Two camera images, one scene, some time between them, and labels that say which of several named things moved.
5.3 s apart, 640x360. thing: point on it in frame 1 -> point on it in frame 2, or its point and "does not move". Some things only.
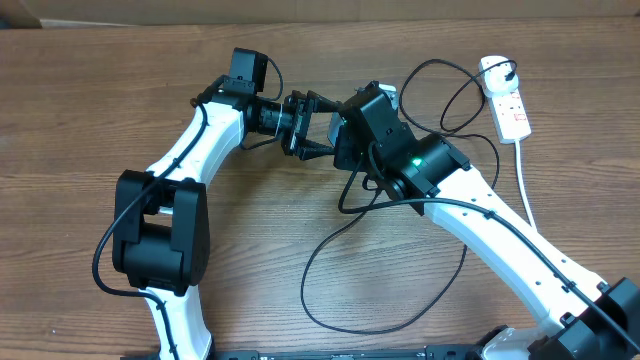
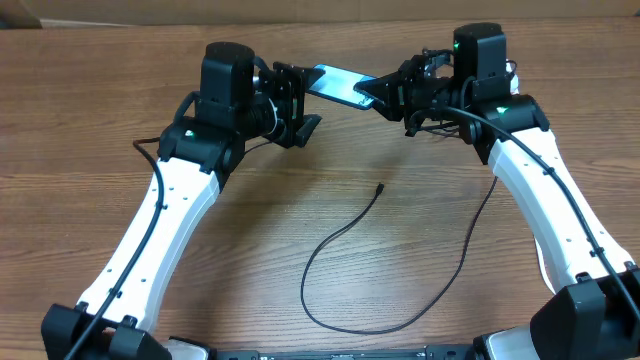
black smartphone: x=335 y=122 -> x=338 y=84
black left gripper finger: x=308 y=149 -> x=306 y=131
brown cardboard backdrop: x=27 y=14 does not move
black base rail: x=430 y=353 does not move
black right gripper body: x=350 y=151 -> x=419 y=91
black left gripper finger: x=318 y=103 -> x=311 y=75
